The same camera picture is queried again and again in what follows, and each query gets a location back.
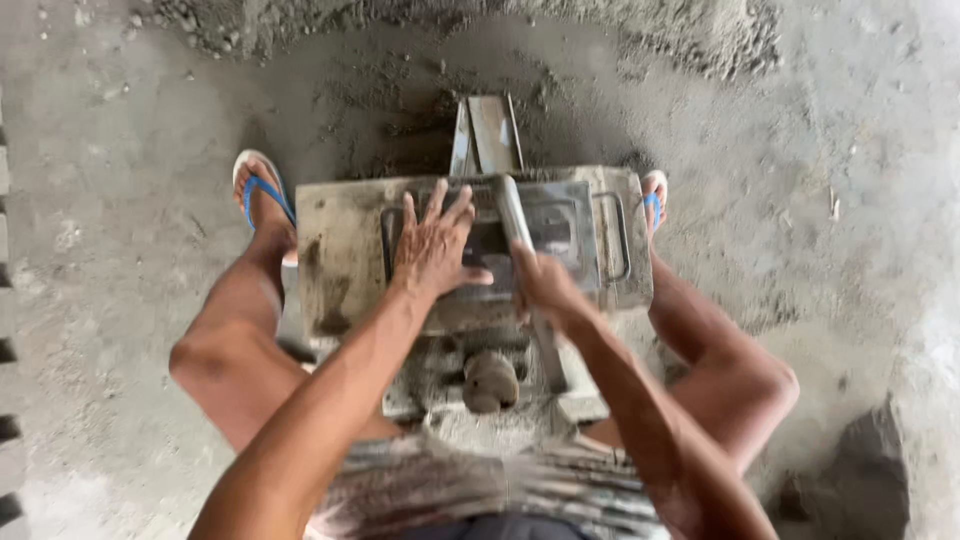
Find grey metal lever bar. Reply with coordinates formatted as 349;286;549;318
491;174;573;393

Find metal press plate with handles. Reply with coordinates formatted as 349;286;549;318
378;180;633;303

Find person's right leg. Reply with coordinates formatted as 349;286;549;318
583;174;801;477

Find upright metal plate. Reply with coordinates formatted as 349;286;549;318
449;94;525;178

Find person's left hand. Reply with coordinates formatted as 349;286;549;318
390;178;496;303

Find blue flip-flop sandal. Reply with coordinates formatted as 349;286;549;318
640;169;669;235
231;149;300;269

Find person's right hand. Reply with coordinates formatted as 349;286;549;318
511;240;595;333

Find pile of grey sand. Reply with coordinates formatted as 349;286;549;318
148;0;786;82

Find row of concrete blocks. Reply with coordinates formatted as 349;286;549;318
0;93;30;540

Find grey striped shorts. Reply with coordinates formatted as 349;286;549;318
306;426;672;540

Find round cement-caked knob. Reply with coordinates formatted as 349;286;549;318
461;350;521;416

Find dark grey rock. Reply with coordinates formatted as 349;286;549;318
775;396;913;540

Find grey metal block mold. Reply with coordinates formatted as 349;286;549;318
294;165;656;340

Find person's leg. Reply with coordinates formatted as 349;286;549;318
583;174;801;477
168;156;408;454

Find cement-caked machine base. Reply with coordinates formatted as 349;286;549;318
381;330;610;436

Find person's left leg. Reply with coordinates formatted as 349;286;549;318
168;156;408;454

